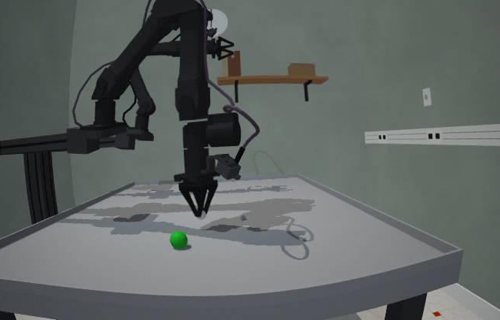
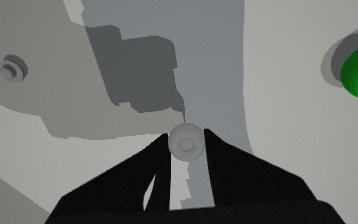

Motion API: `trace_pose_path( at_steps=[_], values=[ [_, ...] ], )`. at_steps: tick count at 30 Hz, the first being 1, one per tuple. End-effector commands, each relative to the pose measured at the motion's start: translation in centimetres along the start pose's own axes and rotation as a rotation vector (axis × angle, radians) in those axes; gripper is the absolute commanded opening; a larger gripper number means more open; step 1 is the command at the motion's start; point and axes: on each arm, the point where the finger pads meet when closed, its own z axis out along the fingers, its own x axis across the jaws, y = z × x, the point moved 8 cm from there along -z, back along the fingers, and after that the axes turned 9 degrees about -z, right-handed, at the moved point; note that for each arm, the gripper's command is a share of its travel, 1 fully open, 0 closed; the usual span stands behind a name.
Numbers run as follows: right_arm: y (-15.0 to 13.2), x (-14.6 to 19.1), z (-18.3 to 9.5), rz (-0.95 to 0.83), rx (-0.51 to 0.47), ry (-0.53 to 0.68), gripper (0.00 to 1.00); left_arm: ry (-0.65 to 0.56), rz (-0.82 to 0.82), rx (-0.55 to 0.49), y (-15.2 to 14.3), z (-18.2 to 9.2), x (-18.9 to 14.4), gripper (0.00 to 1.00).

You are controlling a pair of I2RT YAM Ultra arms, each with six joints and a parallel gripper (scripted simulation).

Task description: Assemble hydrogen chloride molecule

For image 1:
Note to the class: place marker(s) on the green ball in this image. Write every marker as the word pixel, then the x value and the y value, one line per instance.
pixel 178 240

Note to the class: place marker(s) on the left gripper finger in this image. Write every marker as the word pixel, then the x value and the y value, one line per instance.
pixel 224 56
pixel 219 47

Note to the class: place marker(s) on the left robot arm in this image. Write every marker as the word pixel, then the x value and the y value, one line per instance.
pixel 146 103

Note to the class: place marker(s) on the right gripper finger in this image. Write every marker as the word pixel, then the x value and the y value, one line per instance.
pixel 211 191
pixel 201 198

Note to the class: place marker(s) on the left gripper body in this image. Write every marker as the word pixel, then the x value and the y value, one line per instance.
pixel 213 45

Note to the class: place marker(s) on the grey table edge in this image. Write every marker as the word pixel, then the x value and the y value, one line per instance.
pixel 238 299

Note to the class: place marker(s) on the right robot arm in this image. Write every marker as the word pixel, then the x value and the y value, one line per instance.
pixel 192 96

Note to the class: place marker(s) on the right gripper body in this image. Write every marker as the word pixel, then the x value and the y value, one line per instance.
pixel 197 164

